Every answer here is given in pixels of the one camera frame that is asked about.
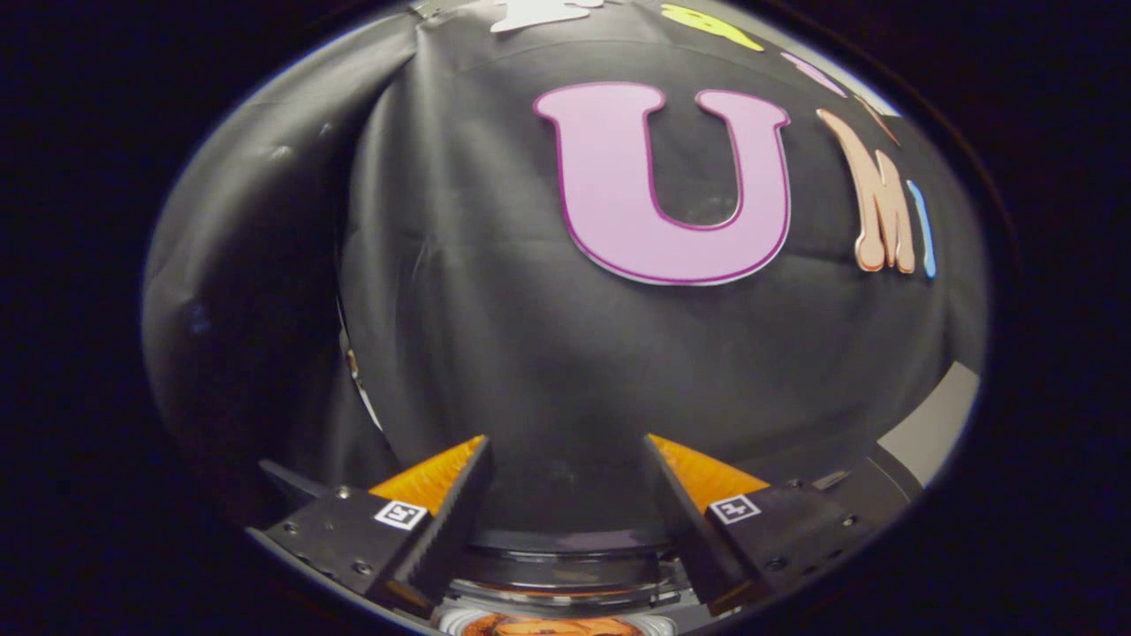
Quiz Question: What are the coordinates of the white cabinet with grey frame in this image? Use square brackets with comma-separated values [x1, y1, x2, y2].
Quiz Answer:
[875, 360, 983, 488]

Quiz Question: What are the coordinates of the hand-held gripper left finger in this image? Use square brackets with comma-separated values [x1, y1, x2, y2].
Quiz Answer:
[246, 435, 494, 617]

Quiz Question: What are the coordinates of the grey washing machine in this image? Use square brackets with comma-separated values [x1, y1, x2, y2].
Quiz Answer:
[437, 548, 708, 636]

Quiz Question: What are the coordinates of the orange shirt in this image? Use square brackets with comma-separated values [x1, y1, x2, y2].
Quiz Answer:
[459, 614, 650, 636]

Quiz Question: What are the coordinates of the dark washing machine lid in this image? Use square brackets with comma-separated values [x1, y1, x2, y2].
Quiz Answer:
[468, 526, 677, 557]

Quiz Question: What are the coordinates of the black backdrop cloth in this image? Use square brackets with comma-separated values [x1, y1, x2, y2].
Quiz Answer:
[141, 0, 989, 540]

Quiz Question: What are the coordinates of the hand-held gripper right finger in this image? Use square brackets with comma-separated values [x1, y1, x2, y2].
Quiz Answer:
[643, 433, 877, 617]

